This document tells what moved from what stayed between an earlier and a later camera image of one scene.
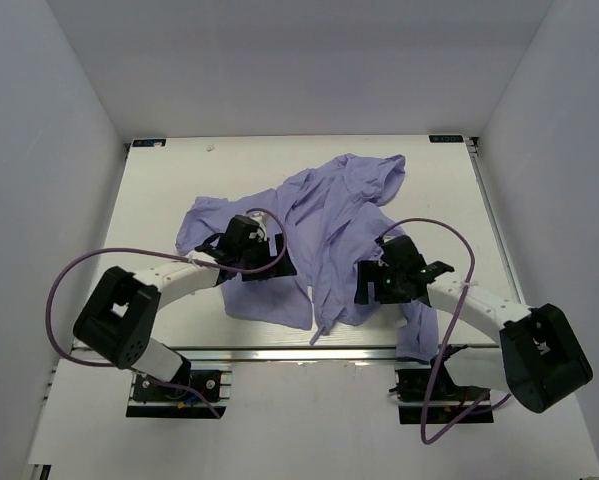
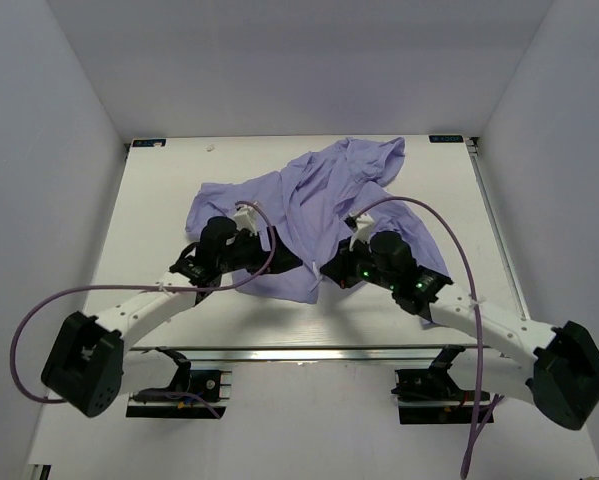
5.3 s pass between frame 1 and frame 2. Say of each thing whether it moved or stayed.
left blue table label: stayed
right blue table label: stayed
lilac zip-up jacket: moved
